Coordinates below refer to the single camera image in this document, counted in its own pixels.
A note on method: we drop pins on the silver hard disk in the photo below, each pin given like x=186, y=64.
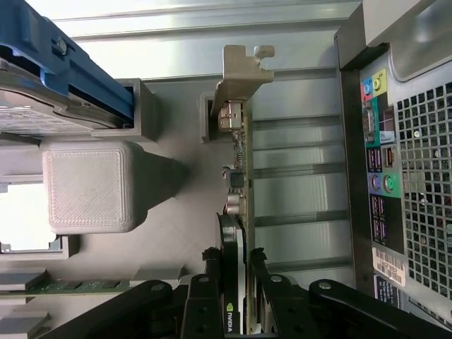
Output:
x=42, y=113

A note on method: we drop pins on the grey plastic parts rack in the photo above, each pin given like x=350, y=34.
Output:
x=84, y=187

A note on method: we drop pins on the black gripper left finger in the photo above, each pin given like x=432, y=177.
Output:
x=201, y=310

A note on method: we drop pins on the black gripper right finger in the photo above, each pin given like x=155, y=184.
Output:
x=282, y=310

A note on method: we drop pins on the silver CPU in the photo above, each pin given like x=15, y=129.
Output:
x=21, y=215

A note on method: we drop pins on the open black PC case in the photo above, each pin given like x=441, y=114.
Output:
x=355, y=159

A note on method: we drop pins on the blue disk caddy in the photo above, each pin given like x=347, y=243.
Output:
x=95, y=77

